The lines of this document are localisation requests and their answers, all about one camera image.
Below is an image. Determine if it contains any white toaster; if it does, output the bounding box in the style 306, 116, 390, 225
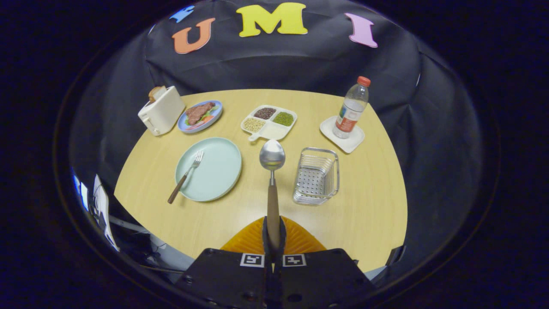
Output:
138, 86, 186, 136

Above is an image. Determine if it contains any metal wire basket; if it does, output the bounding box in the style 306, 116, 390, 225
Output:
293, 147, 340, 206

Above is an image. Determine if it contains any white square coaster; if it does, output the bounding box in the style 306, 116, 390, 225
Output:
320, 115, 365, 154

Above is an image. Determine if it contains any wooden-handled metal fork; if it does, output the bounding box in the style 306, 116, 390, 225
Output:
167, 150, 204, 204

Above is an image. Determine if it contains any white divided dish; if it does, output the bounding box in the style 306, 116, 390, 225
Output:
240, 105, 298, 142

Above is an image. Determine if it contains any light green plate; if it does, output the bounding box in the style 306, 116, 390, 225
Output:
175, 137, 242, 202

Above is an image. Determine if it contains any brown steak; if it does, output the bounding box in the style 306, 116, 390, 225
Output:
185, 102, 216, 126

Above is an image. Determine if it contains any salad garnish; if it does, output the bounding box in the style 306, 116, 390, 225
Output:
184, 107, 219, 130

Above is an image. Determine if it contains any blue lit screen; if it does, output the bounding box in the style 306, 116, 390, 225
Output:
72, 170, 89, 212

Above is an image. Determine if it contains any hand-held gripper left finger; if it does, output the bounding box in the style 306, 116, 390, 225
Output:
174, 217, 273, 309

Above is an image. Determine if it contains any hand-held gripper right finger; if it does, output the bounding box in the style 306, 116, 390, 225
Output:
274, 217, 378, 309

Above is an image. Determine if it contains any clear plastic water bottle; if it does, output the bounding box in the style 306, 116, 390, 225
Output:
332, 76, 371, 139

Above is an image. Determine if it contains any wooden-handled metal spoon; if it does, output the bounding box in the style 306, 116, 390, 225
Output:
259, 139, 286, 251

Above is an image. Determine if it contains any black block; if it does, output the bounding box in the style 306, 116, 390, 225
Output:
386, 245, 406, 267

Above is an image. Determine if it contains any blue plate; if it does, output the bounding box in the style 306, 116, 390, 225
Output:
178, 100, 223, 134

